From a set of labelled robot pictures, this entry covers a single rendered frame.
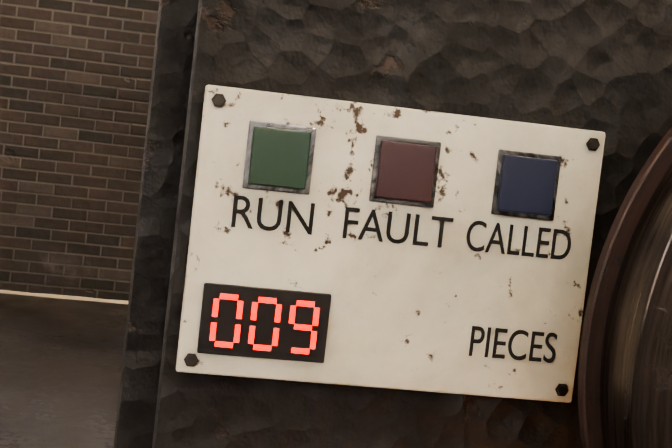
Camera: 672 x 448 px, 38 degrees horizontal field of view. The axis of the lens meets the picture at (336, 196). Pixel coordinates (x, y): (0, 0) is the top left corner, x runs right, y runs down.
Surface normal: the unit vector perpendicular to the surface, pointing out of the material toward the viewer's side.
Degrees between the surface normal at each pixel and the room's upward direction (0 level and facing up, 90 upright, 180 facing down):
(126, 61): 90
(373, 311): 90
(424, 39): 90
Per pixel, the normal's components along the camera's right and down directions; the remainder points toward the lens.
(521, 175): 0.13, 0.07
